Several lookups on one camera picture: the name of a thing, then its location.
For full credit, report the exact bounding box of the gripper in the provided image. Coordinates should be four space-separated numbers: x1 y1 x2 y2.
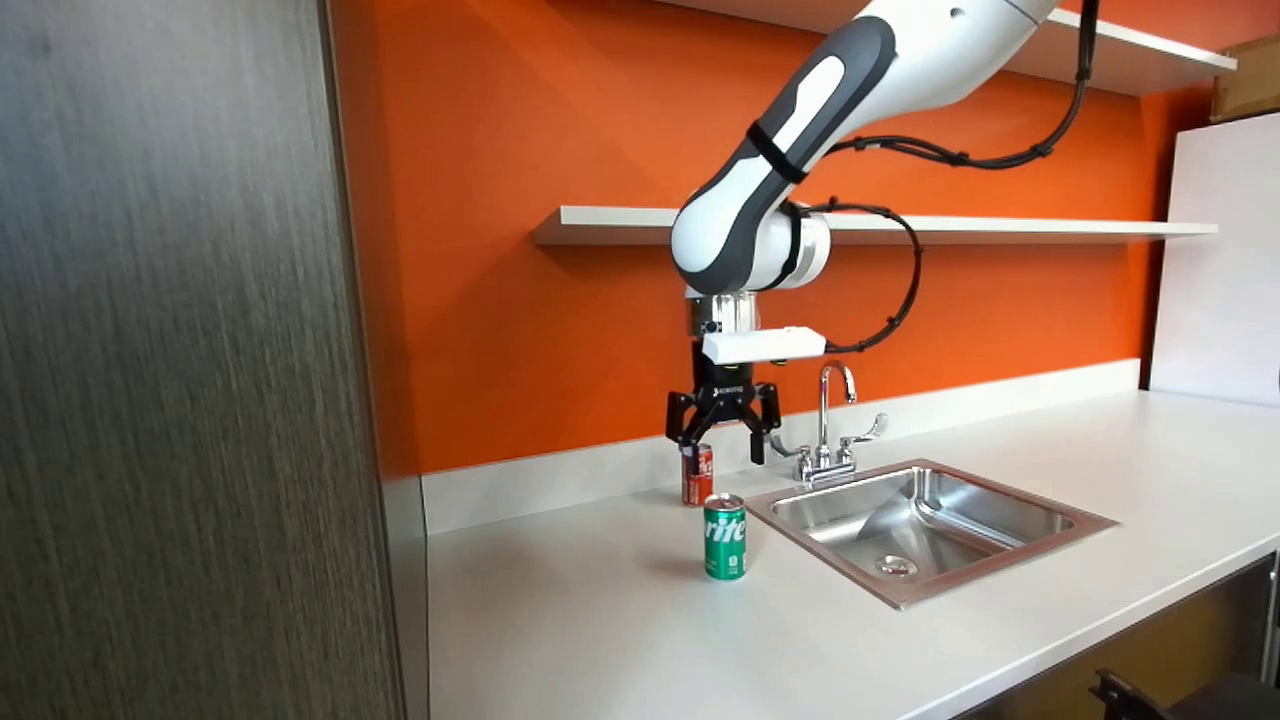
665 339 783 466

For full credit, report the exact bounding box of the red soda can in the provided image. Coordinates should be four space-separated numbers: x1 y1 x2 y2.
681 443 715 508

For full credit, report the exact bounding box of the green soda can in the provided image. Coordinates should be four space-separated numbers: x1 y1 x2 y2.
703 492 748 582

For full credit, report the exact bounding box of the steel sink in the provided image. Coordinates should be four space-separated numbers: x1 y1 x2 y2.
743 458 1120 611

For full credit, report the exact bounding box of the chrome tap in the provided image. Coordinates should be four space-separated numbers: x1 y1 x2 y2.
768 361 889 490

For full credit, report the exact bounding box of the white refrigerator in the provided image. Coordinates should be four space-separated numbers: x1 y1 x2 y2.
1148 110 1280 409

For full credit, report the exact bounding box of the black chair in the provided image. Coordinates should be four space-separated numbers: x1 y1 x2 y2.
1088 668 1280 720

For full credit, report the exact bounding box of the dark wood cabinet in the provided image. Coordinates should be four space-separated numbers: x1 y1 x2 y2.
0 0 406 720

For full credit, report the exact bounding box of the cardboard box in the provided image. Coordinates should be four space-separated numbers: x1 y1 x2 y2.
1210 35 1280 124

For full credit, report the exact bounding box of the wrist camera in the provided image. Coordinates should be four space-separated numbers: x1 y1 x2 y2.
701 326 828 366

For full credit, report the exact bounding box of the white wall shelf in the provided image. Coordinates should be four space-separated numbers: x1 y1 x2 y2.
529 205 1221 248
660 0 1239 98

